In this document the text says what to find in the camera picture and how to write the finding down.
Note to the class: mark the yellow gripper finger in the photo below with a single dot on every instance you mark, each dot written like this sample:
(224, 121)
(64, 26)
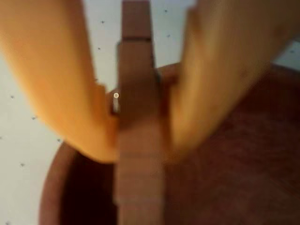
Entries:
(218, 70)
(51, 70)

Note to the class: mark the brown wooden bowl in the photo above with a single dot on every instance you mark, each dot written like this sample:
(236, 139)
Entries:
(234, 187)

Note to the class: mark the wooden clothespin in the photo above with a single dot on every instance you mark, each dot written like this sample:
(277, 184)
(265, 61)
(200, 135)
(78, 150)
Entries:
(138, 140)

